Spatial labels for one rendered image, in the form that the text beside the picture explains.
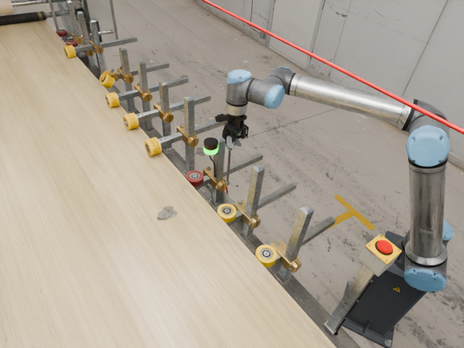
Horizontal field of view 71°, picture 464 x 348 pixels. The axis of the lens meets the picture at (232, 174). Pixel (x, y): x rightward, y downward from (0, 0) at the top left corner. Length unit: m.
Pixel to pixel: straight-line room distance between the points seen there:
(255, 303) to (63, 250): 0.70
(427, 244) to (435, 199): 0.22
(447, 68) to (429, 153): 2.55
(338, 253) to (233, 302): 1.48
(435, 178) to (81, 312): 1.21
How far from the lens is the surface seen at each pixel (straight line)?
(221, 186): 1.53
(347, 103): 1.32
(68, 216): 1.45
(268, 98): 1.24
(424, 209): 1.35
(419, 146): 1.19
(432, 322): 2.53
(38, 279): 1.31
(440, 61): 3.74
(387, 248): 0.99
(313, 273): 2.37
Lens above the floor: 1.94
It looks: 42 degrees down
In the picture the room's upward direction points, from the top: 6 degrees clockwise
